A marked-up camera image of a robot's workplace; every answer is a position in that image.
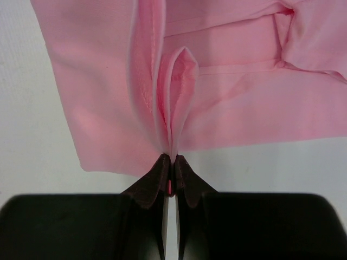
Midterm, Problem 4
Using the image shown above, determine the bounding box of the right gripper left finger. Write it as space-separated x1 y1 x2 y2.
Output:
120 154 170 259

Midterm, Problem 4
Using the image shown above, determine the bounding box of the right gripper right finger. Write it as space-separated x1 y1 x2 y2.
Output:
173 155 217 259

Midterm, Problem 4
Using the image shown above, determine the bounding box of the pink t shirt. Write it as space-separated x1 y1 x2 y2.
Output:
31 1 346 176

